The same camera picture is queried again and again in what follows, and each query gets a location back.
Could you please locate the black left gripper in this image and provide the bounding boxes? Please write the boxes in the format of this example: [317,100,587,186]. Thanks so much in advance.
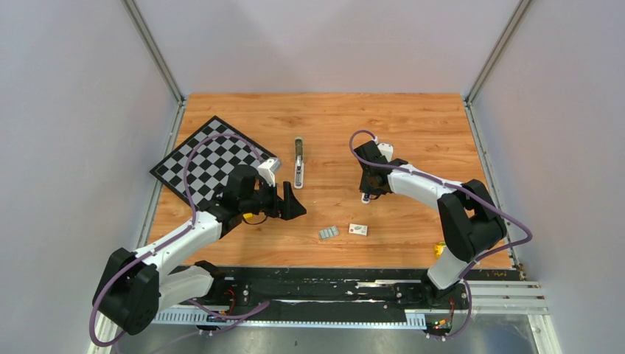
[240,178,306,221]

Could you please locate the white staple tray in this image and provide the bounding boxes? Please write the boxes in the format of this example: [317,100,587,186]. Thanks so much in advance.
[318,226,339,240]

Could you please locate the grey white stapler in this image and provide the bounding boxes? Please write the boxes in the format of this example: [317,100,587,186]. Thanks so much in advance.
[294,136,304,189]

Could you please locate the white staple box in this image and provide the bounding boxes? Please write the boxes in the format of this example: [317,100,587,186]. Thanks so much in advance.
[348,223,368,237]

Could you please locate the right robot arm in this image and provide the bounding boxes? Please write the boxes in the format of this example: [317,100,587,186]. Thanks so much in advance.
[352,141,507,308]

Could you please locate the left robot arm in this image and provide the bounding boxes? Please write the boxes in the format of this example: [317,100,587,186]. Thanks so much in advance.
[92,164,307,335]

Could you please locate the yellow green toy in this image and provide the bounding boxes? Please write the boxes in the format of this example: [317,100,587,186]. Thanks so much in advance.
[433,242,447,259]

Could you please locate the black white checkerboard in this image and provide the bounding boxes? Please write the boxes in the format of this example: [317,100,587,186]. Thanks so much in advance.
[150,116,275,210]

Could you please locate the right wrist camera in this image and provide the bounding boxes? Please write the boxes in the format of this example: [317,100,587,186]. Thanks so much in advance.
[377,142,394,162]

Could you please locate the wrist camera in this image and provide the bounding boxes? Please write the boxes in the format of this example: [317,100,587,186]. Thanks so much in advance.
[256,157,282,187]
[377,142,394,162]

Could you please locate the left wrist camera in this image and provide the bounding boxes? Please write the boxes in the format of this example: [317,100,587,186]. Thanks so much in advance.
[256,157,282,187]

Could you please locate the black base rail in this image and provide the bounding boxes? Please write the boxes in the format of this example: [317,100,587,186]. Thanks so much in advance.
[161,265,521,330]

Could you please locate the right aluminium frame post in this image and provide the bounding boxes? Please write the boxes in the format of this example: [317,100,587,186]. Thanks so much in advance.
[464,0,534,106]

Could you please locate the aluminium frame post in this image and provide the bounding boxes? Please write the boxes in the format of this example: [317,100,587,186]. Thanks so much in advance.
[121,0,185,106]
[464,0,534,106]

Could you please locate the left aluminium frame post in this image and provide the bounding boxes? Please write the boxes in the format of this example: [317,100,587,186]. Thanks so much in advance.
[121,0,185,106]

